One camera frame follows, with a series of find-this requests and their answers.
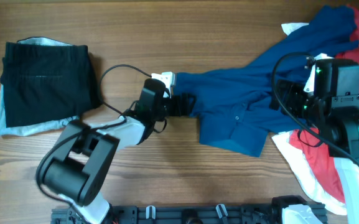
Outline white shirt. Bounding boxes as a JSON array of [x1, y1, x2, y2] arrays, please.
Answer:
[[271, 22, 348, 216]]

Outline black folded shorts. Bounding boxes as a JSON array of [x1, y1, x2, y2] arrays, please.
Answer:
[[0, 42, 101, 128]]

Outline red printed t-shirt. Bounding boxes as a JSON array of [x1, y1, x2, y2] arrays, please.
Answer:
[[289, 6, 359, 203]]

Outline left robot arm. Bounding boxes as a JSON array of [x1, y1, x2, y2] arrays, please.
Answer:
[[35, 78, 195, 223]]

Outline black cable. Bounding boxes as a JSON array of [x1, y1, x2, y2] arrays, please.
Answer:
[[35, 63, 152, 206], [271, 52, 359, 197]]

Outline left black cable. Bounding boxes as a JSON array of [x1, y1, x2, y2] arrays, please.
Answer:
[[35, 63, 152, 206]]

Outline light grey folded garment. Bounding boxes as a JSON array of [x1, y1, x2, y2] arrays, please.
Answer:
[[0, 37, 80, 136]]

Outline right black cable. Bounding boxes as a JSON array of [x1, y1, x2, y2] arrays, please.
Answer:
[[271, 52, 359, 197]]

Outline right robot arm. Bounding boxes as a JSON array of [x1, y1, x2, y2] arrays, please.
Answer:
[[271, 55, 359, 223]]

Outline blue polo shirt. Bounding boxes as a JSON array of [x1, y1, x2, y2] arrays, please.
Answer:
[[174, 6, 359, 157]]

